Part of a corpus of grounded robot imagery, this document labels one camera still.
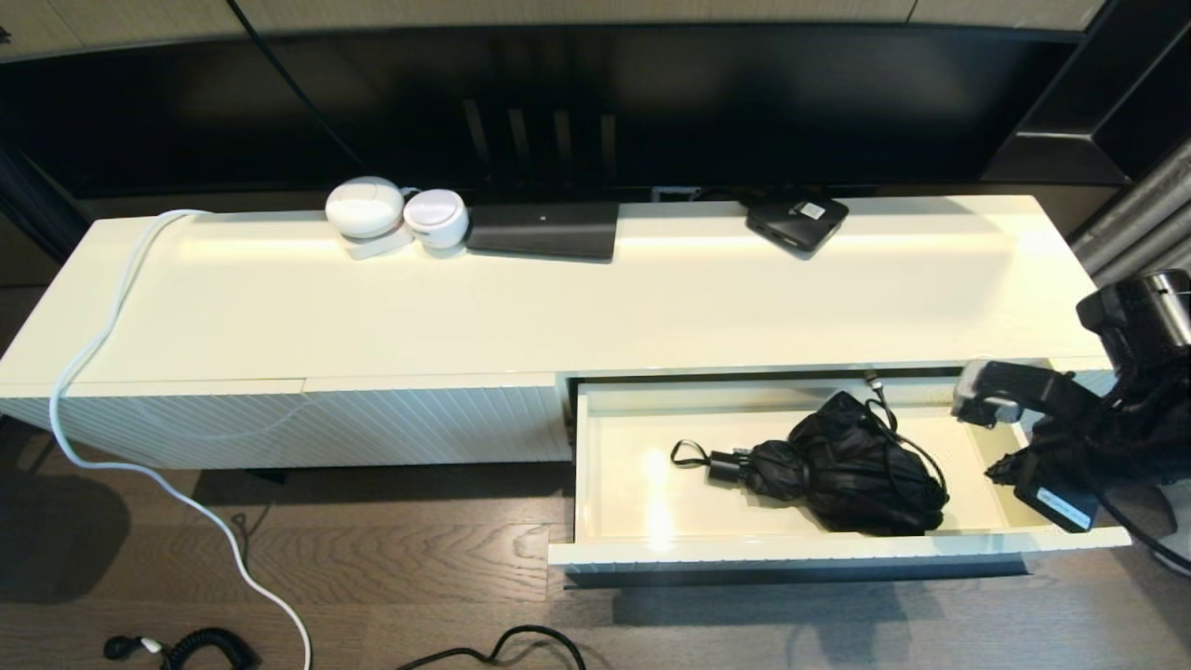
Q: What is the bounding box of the short black looped cable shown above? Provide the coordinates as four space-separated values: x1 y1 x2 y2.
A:
861 370 950 522

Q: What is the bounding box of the black umbrella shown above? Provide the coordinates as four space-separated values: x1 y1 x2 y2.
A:
670 391 950 537

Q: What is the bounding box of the white fluted drawer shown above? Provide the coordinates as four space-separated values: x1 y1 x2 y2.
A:
547 370 1133 583

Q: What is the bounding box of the white long TV cabinet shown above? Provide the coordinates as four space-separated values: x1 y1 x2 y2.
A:
0 194 1147 468

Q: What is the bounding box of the black set-top box white label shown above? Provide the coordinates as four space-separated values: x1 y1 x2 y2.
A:
745 194 850 258

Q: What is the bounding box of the black television screen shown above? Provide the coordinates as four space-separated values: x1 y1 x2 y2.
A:
0 20 1085 201

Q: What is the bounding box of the black flat router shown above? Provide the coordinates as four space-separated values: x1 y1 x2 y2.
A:
465 202 621 262

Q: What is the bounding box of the small white round device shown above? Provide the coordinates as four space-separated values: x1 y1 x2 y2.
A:
404 190 470 250

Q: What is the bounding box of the white flat device base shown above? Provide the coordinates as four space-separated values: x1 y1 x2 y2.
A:
341 227 416 261

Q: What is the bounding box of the large white round device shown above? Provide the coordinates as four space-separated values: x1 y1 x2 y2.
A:
325 177 408 239

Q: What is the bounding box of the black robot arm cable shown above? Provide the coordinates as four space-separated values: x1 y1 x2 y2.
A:
1098 484 1191 570

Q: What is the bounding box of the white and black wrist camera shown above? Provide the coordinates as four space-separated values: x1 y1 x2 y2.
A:
951 360 1099 429

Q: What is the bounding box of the black wall shelf unit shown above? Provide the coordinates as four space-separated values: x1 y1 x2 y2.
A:
977 0 1191 187

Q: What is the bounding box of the black floor cable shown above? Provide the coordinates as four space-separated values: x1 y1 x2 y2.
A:
395 624 587 670

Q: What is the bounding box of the black coiled cable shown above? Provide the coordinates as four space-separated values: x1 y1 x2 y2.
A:
104 626 260 670

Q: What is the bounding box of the thin black wall cable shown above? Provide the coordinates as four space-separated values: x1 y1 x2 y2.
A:
228 0 368 173

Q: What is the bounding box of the white power cable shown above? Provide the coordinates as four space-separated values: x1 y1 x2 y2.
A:
49 209 314 670

